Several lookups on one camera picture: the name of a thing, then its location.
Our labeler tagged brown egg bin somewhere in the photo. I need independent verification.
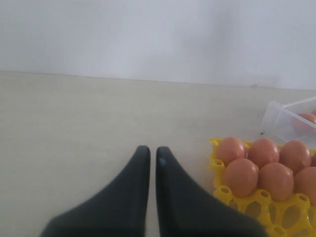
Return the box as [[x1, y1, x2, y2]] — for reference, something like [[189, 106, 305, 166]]
[[222, 158, 259, 198], [258, 162, 294, 201]]

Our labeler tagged brown egg cluster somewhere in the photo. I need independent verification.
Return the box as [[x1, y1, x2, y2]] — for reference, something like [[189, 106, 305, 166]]
[[291, 113, 316, 134], [294, 167, 316, 205]]

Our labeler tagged left gripper black idle left finger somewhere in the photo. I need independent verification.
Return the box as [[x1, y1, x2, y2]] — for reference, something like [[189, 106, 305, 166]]
[[41, 146, 151, 237]]

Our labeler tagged brown egg cluster front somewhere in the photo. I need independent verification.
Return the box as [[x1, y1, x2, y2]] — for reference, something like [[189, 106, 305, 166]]
[[294, 167, 316, 205]]

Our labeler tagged clear plastic bin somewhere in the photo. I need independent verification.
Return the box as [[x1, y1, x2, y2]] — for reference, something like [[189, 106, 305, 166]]
[[259, 97, 316, 148]]

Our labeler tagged brown egg bin front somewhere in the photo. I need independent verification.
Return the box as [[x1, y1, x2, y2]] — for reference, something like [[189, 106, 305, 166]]
[[258, 162, 294, 201]]

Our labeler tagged left gripper black idle right finger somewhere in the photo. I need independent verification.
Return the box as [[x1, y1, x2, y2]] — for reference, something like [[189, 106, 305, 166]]
[[156, 147, 268, 237]]

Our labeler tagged brown egg left cluster middle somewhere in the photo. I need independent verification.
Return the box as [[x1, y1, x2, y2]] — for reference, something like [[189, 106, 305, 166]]
[[291, 113, 316, 134]]

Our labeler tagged yellow plastic egg tray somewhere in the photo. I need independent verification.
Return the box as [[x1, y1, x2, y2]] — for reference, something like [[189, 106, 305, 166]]
[[208, 138, 316, 237]]

